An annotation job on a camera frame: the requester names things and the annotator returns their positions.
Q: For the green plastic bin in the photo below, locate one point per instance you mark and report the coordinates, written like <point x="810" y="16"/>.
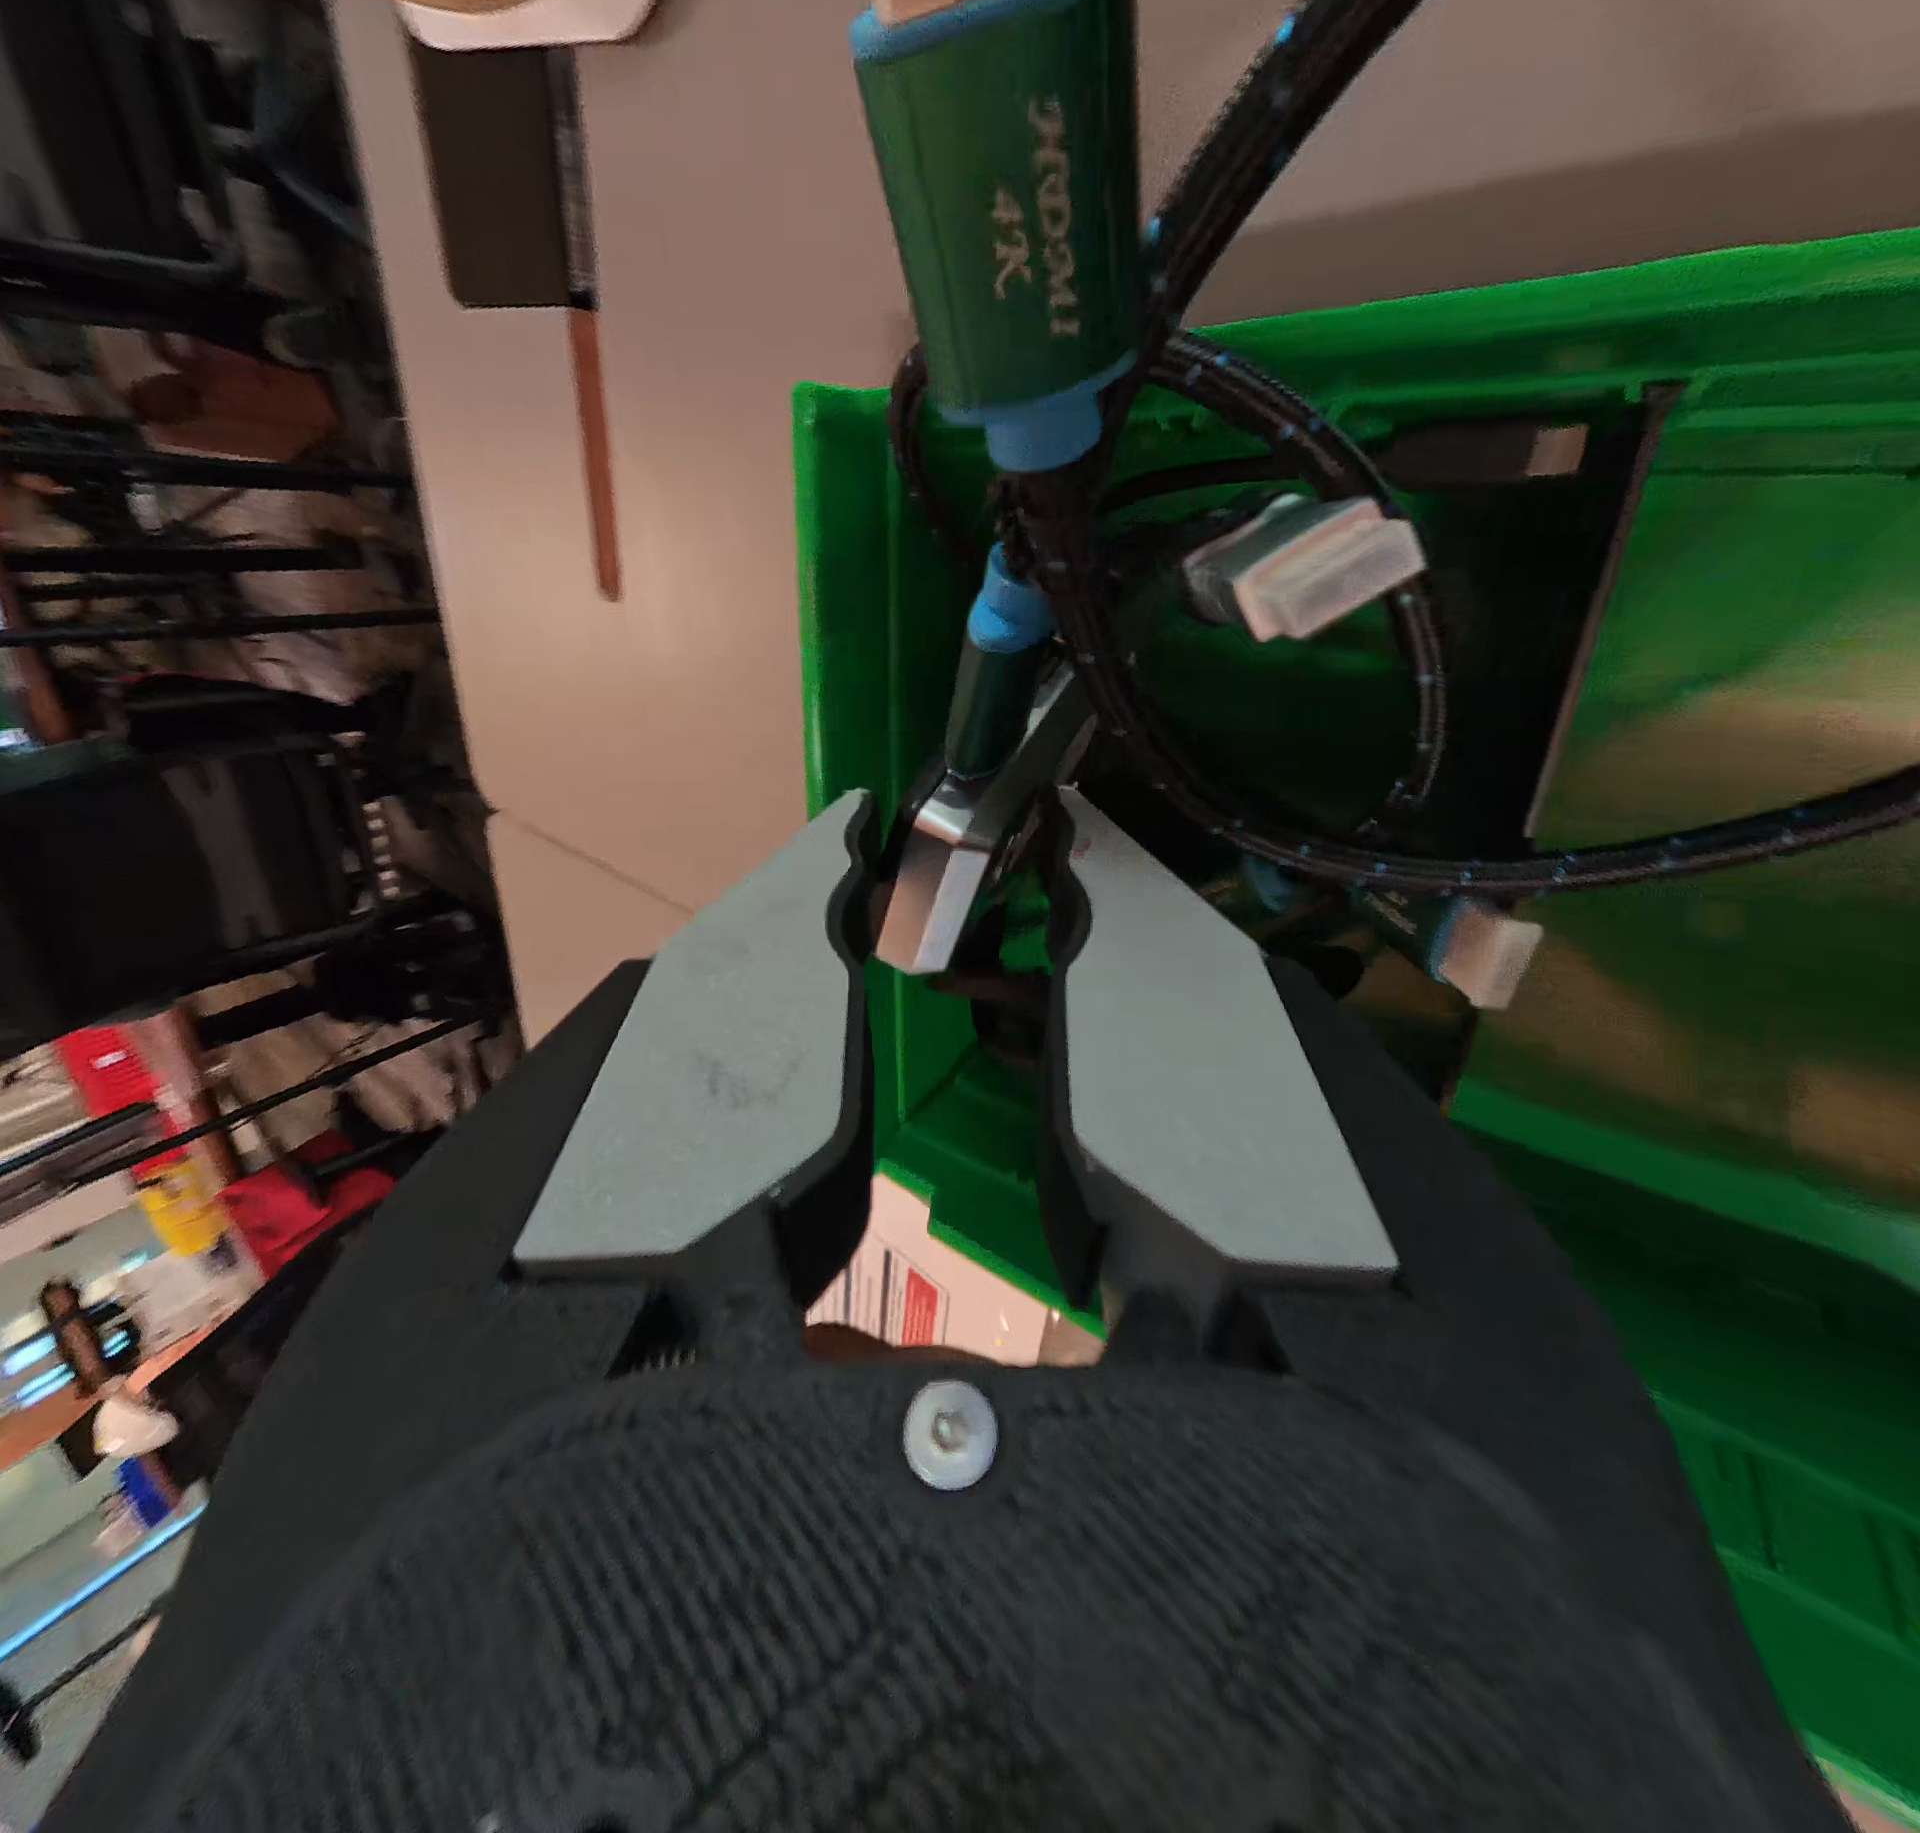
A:
<point x="1771" y="362"/>

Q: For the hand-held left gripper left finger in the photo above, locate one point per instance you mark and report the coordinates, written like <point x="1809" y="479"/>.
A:
<point x="705" y="1097"/>

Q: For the white paper sheet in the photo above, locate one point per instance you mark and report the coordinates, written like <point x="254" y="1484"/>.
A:
<point x="900" y="1263"/>

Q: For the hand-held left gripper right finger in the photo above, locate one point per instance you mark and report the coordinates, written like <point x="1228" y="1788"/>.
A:
<point x="1216" y="1114"/>

